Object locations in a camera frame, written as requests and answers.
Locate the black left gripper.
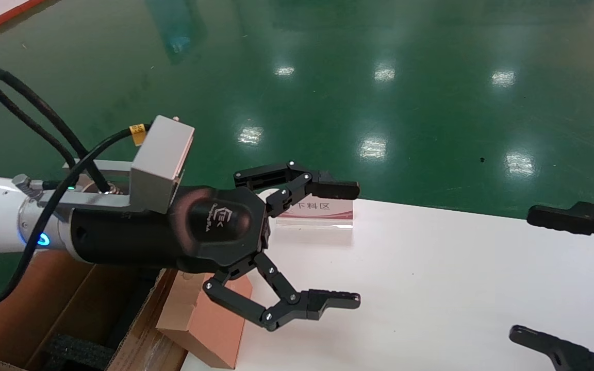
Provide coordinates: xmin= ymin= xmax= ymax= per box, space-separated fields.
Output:
xmin=70 ymin=185 xmax=270 ymax=274

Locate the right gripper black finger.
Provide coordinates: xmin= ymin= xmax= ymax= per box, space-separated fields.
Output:
xmin=509 ymin=325 xmax=594 ymax=371
xmin=527 ymin=201 xmax=594 ymax=257

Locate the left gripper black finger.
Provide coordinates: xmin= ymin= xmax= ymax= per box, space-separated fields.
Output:
xmin=234 ymin=161 xmax=360 ymax=218
xmin=203 ymin=251 xmax=362 ymax=332

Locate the small cardboard box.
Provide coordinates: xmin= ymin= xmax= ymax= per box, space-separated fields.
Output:
xmin=156 ymin=268 xmax=253 ymax=370

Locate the large open cardboard box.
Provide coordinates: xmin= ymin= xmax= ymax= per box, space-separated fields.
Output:
xmin=0 ymin=251 xmax=188 ymax=371

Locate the acrylic sign with red stripe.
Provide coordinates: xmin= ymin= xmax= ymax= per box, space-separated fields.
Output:
xmin=275 ymin=197 xmax=354 ymax=229

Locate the black foam block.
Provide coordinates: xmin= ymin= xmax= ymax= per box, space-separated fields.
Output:
xmin=44 ymin=334 xmax=116 ymax=370

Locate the silver camera mount bracket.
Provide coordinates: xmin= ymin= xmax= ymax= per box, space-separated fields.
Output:
xmin=62 ymin=160 xmax=138 ymax=209

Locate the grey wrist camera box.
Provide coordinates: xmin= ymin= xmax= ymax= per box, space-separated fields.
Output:
xmin=129 ymin=115 xmax=195 ymax=214

